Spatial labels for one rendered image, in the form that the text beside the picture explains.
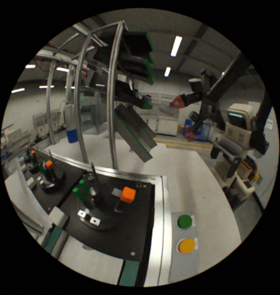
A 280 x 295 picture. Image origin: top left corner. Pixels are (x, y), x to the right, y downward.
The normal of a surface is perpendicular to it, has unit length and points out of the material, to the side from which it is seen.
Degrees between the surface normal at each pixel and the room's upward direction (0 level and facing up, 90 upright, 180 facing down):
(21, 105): 90
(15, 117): 90
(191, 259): 0
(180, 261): 0
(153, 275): 0
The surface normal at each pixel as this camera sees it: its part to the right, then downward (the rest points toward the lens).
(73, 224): 0.04, -0.90
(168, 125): -0.16, 0.42
